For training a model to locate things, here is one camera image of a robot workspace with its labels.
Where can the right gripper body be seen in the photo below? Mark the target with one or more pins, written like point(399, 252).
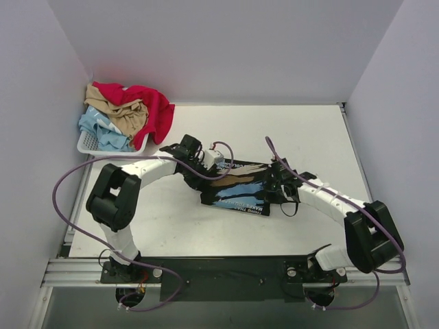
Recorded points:
point(274, 181)

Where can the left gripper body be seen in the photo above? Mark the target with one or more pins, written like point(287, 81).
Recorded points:
point(196, 176)

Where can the black t shirt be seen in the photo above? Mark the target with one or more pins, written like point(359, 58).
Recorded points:
point(242, 189)

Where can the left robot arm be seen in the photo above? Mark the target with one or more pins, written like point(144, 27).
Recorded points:
point(114, 197)

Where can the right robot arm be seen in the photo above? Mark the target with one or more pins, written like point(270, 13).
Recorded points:
point(371, 237)

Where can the red t shirt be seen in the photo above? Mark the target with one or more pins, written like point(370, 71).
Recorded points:
point(161, 111)

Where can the tan t shirt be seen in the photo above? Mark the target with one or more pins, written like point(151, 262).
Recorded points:
point(129, 117)

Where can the light blue t shirt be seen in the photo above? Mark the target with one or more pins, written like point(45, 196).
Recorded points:
point(108, 135)

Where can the white plastic basket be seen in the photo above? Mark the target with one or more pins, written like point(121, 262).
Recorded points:
point(88, 144)

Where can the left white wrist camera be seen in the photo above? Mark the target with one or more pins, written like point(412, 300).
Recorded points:
point(211, 158)

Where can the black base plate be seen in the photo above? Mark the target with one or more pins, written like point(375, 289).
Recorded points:
point(229, 279)

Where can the aluminium frame rail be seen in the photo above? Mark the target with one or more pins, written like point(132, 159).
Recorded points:
point(85, 272)

